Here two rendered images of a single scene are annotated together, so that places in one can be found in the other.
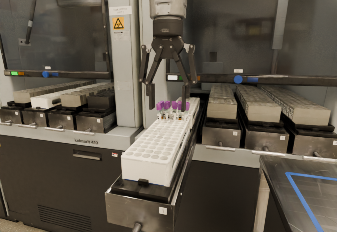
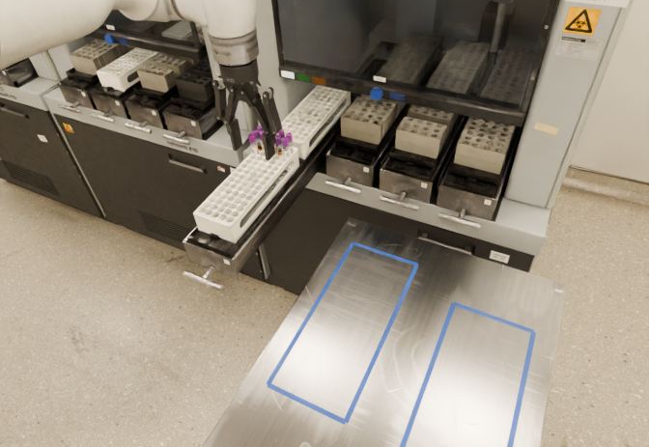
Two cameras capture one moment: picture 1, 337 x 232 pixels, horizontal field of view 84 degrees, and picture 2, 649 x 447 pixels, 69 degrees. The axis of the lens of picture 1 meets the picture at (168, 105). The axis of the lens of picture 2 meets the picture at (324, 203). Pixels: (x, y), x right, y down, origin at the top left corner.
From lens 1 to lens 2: 69 cm
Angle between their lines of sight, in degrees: 31
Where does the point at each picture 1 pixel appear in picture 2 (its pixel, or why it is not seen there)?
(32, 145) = (114, 139)
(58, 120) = (141, 113)
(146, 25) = not seen: outside the picture
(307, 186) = (356, 259)
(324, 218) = (336, 286)
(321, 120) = (492, 164)
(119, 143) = (224, 155)
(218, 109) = (356, 127)
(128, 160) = (199, 217)
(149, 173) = (217, 230)
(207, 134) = (332, 164)
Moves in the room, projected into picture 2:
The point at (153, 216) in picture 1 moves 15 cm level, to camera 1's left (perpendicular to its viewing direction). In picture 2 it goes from (220, 264) to (157, 255)
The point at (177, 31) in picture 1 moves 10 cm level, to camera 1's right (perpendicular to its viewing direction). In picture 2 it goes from (245, 79) to (296, 82)
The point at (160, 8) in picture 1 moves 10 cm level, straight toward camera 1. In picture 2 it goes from (220, 57) to (201, 84)
